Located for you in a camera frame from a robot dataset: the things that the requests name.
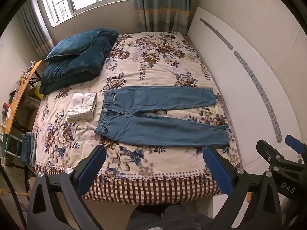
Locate white headboard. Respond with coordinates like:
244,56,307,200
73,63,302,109
187,6,307,167

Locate dark teal pillow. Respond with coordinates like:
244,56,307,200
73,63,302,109
44,29,100,63

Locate person's legs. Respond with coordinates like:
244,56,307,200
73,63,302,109
127,204,216,230

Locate floral blanket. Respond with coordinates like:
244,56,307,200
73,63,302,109
32,32,243,206

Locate grey striped curtain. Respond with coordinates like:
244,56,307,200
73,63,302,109
18,0,54,60
131,0,202,35

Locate folded white pants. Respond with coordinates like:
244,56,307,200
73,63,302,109
67,92,97,121

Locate stack of folded jeans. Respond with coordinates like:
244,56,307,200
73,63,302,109
20,132,37,166

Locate yellow box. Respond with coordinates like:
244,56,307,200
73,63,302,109
30,86,44,100

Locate orange wooden desk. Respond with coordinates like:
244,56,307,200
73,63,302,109
3,60,43,135

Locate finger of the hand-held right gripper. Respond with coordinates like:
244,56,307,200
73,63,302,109
285,135,307,160
256,140,307,172

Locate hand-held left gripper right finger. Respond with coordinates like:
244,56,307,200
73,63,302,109
203,145,288,230

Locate blue denim pants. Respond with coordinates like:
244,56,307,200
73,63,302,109
94,86,229,148

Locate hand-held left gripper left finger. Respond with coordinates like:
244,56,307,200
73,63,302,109
27,145,107,230

